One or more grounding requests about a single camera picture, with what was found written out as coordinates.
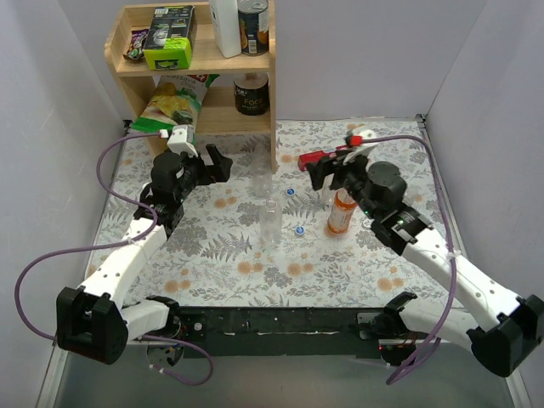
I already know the white orange-bottle cap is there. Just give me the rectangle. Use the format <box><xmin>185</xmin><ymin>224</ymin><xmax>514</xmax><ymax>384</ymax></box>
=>
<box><xmin>361</xmin><ymin>218</ymin><xmax>372</xmax><ymax>230</ymax></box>

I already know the orange juice bottle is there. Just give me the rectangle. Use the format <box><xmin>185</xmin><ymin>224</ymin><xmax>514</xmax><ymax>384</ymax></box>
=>
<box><xmin>327</xmin><ymin>188</ymin><xmax>358</xmax><ymax>235</ymax></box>

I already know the small clear water bottle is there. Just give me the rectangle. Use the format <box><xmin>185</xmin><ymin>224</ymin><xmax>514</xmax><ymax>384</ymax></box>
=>
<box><xmin>251</xmin><ymin>144</ymin><xmax>272</xmax><ymax>199</ymax></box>

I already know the clear plastic bottle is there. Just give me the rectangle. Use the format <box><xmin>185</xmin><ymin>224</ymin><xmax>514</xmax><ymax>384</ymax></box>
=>
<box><xmin>321</xmin><ymin>183</ymin><xmax>336</xmax><ymax>207</ymax></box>

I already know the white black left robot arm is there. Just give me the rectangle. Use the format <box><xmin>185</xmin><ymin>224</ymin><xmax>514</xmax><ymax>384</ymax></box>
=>
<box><xmin>56</xmin><ymin>144</ymin><xmax>233</xmax><ymax>365</ymax></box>

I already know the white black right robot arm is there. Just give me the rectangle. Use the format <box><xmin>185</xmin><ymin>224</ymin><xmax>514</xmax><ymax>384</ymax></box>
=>
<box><xmin>306</xmin><ymin>150</ymin><xmax>543</xmax><ymax>377</ymax></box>

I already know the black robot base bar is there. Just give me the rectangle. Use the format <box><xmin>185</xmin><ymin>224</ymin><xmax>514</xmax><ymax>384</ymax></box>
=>
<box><xmin>131</xmin><ymin>292</ymin><xmax>420</xmax><ymax>360</ymax></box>

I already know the red toothpaste box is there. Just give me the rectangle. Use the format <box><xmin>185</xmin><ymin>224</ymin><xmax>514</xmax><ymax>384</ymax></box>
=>
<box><xmin>297</xmin><ymin>145</ymin><xmax>347</xmax><ymax>172</ymax></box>

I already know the green cassava chips bag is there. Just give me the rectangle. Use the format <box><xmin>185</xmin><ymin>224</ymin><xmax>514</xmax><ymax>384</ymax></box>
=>
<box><xmin>132</xmin><ymin>74</ymin><xmax>219</xmax><ymax>133</ymax></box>

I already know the black label jar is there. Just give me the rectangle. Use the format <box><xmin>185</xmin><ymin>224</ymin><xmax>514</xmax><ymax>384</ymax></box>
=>
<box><xmin>234</xmin><ymin>72</ymin><xmax>269</xmax><ymax>116</ymax></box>

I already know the wooden shelf unit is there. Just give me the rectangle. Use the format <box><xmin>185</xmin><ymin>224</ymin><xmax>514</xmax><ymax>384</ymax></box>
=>
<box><xmin>104</xmin><ymin>0</ymin><xmax>278</xmax><ymax>179</ymax></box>

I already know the purple candy packet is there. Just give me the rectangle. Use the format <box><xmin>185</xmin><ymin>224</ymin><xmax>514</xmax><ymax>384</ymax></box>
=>
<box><xmin>123</xmin><ymin>29</ymin><xmax>149</xmax><ymax>62</ymax></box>

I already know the green black box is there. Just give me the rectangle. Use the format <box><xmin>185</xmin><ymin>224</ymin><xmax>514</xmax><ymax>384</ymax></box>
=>
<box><xmin>144</xmin><ymin>5</ymin><xmax>196</xmax><ymax>71</ymax></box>

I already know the white carton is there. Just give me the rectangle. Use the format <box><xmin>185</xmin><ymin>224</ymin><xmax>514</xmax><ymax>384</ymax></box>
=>
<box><xmin>209</xmin><ymin>0</ymin><xmax>241</xmax><ymax>59</ymax></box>

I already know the tin can orange label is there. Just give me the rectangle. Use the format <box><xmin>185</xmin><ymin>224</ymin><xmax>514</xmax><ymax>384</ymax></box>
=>
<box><xmin>237</xmin><ymin>0</ymin><xmax>269</xmax><ymax>56</ymax></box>

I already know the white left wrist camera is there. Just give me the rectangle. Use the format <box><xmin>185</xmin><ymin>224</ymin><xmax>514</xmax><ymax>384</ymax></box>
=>
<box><xmin>159</xmin><ymin>124</ymin><xmax>198</xmax><ymax>158</ymax></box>

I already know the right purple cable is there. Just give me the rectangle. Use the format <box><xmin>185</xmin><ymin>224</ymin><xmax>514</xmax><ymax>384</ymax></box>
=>
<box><xmin>360</xmin><ymin>134</ymin><xmax>459</xmax><ymax>386</ymax></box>

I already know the aluminium table edge rail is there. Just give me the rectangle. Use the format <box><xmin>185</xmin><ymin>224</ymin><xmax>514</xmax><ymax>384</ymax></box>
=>
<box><xmin>36</xmin><ymin>335</ymin><xmax>141</xmax><ymax>408</ymax></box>

